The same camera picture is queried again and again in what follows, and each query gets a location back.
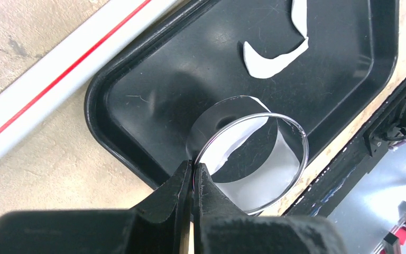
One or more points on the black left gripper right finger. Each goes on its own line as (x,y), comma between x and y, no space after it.
(221,227)

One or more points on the white dough ball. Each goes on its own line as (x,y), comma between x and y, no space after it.
(235,137)

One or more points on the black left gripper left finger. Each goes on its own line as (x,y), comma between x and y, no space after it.
(158,224)

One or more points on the black baking tray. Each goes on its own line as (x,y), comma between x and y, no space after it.
(142,104)

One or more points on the white dough scrap strip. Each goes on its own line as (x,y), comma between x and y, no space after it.
(261,67)

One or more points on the white PVC pipe frame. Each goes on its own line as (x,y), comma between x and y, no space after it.
(56,76)

